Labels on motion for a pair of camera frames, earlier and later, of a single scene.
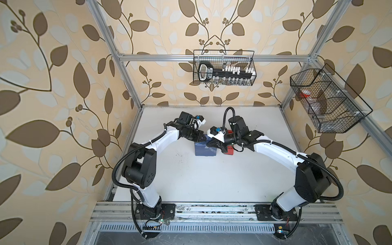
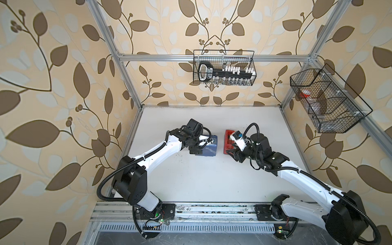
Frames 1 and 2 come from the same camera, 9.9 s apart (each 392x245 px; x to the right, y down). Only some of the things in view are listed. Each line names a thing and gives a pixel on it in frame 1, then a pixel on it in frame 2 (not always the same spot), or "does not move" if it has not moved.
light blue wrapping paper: x=202 y=149 does not move
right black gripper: x=220 y=144 -> x=237 y=153
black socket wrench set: x=227 y=75 does not move
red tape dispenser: x=230 y=148 does not move
